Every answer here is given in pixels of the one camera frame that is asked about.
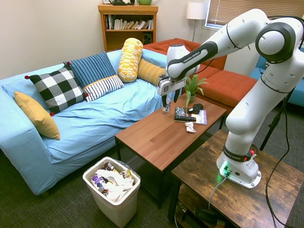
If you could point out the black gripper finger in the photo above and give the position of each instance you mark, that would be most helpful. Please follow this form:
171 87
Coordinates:
164 101
177 95

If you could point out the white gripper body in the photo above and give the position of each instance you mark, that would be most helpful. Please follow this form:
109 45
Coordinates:
171 85

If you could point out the white tissue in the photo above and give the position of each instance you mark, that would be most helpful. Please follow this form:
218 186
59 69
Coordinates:
190 127

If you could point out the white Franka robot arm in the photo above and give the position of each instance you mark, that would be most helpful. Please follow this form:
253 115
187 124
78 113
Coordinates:
249 114

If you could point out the beige plastic trash bin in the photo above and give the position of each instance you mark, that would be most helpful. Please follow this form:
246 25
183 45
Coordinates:
111 211

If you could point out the clear purple label water bottle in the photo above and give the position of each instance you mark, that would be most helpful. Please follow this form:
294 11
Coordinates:
167 109

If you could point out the potted green fern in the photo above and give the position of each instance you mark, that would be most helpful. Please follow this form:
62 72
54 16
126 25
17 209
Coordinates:
191 91

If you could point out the black game controller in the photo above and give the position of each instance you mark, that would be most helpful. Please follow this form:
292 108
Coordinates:
196 108

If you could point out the black TV remote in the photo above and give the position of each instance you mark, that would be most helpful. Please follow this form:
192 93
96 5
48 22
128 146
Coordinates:
186 118

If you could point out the orange striped bolster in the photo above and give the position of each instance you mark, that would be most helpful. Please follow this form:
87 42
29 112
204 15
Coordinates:
149 71

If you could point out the Washington magazine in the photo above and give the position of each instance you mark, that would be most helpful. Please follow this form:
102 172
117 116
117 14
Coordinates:
202 117

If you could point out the wooden coffee table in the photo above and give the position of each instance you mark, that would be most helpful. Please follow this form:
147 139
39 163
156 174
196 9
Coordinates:
161 142

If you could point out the yellow white patterned bolster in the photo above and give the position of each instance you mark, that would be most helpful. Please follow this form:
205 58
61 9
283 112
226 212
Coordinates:
129 59

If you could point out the orange sofa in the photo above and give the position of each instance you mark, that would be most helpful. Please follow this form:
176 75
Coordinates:
225 85

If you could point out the small black speaker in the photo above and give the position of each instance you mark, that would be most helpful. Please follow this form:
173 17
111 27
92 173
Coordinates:
147 39

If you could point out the white navy striped pillow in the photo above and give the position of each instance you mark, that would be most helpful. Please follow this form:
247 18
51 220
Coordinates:
104 86

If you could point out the light blue covered sofa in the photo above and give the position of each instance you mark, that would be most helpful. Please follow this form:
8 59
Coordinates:
99 114

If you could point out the wooden bookshelf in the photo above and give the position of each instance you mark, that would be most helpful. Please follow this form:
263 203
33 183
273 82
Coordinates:
118 39

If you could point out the row of books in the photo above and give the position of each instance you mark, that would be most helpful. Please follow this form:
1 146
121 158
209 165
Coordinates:
130 25

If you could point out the white shade floor lamp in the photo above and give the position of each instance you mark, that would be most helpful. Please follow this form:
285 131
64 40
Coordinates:
196 10

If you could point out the blue striped pillow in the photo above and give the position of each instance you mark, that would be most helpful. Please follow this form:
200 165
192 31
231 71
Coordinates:
92 67

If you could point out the wooden window blinds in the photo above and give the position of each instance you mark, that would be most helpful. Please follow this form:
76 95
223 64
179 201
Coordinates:
218 12

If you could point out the green bowl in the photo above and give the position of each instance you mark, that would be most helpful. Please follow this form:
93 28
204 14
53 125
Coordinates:
144 2

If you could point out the crumpled white plastic bag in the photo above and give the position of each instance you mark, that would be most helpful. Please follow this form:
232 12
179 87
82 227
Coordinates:
118 181

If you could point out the black tripod stand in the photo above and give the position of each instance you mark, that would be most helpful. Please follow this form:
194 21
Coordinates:
273 123

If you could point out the discarded purple label bottle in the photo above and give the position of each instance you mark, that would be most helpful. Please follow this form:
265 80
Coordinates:
97 181

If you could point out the black white checkered pillow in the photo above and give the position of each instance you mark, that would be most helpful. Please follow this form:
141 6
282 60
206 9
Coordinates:
57 89

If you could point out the black power strip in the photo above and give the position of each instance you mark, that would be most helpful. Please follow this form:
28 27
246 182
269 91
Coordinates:
206 213

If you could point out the blue armchair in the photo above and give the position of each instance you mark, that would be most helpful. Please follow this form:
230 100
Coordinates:
298 95

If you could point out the rustic wooden robot table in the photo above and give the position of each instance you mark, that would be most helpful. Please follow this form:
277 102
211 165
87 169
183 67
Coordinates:
242 204

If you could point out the mustard yellow pillow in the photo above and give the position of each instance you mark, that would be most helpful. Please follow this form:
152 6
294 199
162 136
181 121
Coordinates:
38 116

